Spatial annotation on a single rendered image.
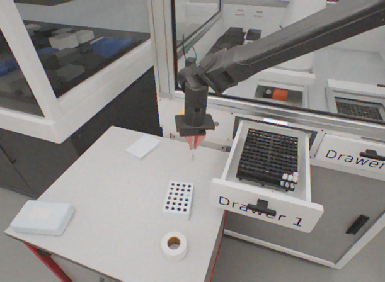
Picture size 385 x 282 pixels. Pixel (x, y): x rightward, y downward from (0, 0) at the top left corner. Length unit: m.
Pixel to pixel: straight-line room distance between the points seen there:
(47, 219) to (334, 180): 1.03
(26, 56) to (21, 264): 1.26
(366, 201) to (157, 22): 1.05
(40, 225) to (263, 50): 0.75
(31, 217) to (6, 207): 1.30
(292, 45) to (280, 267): 1.33
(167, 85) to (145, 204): 0.45
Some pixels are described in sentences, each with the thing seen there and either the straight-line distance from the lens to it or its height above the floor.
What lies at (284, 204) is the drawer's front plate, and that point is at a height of 0.91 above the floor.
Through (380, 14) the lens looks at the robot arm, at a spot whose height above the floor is 1.35.
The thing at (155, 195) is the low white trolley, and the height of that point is 0.76.
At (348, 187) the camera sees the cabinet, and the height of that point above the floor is 0.69.
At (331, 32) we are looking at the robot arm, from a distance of 0.49.
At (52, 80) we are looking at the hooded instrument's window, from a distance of 1.05.
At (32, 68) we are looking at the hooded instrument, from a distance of 0.97.
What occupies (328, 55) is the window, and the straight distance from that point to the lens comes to 0.82.
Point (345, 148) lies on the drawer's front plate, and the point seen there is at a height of 0.89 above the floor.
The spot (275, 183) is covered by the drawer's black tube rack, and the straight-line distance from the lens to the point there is 0.77.
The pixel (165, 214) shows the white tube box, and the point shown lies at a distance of 0.77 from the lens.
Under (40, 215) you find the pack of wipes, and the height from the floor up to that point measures 0.81.
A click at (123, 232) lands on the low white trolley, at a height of 0.76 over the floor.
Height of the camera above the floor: 1.43
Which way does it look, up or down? 41 degrees down
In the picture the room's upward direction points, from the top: straight up
